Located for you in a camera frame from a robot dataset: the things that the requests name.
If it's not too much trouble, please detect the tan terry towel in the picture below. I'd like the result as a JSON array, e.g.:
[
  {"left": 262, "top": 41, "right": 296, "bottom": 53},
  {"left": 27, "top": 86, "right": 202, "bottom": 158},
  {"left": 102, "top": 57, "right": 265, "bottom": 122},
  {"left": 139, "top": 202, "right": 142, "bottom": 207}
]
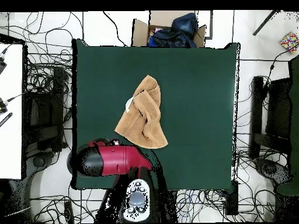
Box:
[{"left": 114, "top": 74, "right": 169, "bottom": 149}]

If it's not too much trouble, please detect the dark green table cloth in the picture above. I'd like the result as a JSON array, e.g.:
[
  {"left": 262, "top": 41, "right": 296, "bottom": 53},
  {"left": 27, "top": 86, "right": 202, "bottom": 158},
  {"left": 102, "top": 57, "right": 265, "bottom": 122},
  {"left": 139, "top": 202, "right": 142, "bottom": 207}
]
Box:
[{"left": 71, "top": 38, "right": 241, "bottom": 190}]

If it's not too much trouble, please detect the dark blue clothing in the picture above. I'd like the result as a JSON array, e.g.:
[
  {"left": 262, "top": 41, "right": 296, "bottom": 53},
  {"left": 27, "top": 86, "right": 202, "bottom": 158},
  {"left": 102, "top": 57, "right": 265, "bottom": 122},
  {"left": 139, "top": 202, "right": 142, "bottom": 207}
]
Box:
[{"left": 148, "top": 12, "right": 199, "bottom": 48}]

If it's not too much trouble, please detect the green covered side table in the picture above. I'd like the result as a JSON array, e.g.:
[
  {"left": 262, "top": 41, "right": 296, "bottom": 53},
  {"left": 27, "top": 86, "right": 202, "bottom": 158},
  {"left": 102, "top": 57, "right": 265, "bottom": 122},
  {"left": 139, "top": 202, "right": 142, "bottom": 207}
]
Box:
[{"left": 276, "top": 55, "right": 299, "bottom": 197}]

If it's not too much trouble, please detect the black chair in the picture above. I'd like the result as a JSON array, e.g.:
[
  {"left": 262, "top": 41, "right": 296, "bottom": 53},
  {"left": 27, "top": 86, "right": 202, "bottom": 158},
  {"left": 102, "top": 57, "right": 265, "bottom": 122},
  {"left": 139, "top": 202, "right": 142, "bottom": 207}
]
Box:
[
  {"left": 248, "top": 75, "right": 293, "bottom": 156},
  {"left": 24, "top": 66, "right": 69, "bottom": 155}
]

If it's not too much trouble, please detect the white desk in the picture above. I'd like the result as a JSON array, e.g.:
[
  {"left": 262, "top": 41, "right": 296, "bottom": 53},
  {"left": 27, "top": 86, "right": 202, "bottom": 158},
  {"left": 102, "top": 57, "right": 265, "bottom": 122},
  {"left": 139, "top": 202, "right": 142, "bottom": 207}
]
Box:
[{"left": 0, "top": 43, "right": 24, "bottom": 180}]

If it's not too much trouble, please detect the black striped strap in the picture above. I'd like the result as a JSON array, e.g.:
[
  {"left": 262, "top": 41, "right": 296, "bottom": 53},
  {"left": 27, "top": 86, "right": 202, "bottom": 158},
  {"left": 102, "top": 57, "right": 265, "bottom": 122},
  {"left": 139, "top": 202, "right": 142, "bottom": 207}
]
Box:
[{"left": 0, "top": 112, "right": 13, "bottom": 128}]

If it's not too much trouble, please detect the brown cardboard box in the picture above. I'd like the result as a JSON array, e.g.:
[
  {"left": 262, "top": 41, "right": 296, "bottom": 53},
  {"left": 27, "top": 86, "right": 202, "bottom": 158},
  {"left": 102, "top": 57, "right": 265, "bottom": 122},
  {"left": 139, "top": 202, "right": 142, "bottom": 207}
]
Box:
[{"left": 131, "top": 10, "right": 207, "bottom": 48}]

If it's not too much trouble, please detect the black device on desk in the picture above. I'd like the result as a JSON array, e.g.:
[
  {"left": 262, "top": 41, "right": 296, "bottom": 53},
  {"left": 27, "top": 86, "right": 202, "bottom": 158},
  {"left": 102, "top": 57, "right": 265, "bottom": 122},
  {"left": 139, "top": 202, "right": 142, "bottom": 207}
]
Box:
[
  {"left": 0, "top": 96, "right": 9, "bottom": 115},
  {"left": 0, "top": 57, "right": 8, "bottom": 75}
]

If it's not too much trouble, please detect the black power strip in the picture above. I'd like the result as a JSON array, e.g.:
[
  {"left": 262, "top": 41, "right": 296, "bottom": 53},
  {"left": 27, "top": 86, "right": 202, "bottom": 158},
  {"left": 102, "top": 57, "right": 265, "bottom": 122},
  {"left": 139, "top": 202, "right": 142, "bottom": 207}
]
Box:
[
  {"left": 63, "top": 201, "right": 75, "bottom": 224},
  {"left": 224, "top": 180, "right": 239, "bottom": 216}
]

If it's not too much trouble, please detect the long black cable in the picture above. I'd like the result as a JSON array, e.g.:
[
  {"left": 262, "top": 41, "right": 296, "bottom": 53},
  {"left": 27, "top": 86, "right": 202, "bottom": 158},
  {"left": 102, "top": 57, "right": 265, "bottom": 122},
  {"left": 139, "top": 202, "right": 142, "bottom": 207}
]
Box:
[{"left": 102, "top": 10, "right": 127, "bottom": 47}]

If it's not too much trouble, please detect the colourful patterned box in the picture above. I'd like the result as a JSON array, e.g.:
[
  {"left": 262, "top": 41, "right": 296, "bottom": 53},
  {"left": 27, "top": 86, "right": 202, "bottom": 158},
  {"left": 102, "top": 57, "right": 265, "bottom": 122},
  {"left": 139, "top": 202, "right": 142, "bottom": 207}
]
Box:
[{"left": 280, "top": 31, "right": 299, "bottom": 53}]

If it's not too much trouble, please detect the black cable tangle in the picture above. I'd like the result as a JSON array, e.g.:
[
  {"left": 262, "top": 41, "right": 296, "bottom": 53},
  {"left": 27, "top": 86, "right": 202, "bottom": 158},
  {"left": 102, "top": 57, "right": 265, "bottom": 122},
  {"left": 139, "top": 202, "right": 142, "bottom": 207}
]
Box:
[
  {"left": 30, "top": 186, "right": 124, "bottom": 223},
  {"left": 23, "top": 11, "right": 74, "bottom": 94},
  {"left": 177, "top": 149, "right": 276, "bottom": 222}
]

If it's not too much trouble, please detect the black rod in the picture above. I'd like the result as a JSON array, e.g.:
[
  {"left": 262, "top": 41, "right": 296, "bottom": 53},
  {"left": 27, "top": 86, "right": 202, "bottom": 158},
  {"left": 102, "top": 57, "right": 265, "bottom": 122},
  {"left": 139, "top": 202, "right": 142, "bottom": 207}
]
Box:
[{"left": 252, "top": 10, "right": 280, "bottom": 36}]

